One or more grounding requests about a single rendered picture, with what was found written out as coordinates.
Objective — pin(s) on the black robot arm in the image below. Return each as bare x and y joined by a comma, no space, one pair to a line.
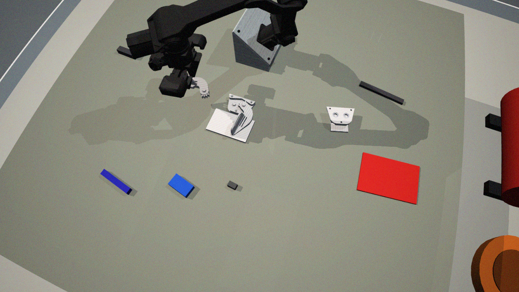
171,26

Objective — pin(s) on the blue rectangular block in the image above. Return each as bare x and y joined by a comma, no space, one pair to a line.
181,185

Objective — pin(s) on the blue rectangular bar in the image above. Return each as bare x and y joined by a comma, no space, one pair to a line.
115,181

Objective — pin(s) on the red flat plate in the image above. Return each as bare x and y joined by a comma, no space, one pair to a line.
388,178

